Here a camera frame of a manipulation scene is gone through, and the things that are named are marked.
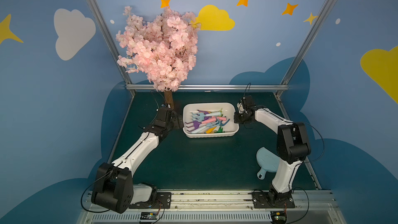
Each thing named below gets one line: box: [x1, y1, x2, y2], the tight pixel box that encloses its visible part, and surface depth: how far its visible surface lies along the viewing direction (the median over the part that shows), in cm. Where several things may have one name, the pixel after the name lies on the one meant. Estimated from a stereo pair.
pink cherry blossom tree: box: [115, 6, 201, 109], surface depth 67 cm
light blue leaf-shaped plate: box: [256, 146, 280, 180], surface depth 88 cm
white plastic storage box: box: [182, 102, 240, 139], surface depth 106 cm
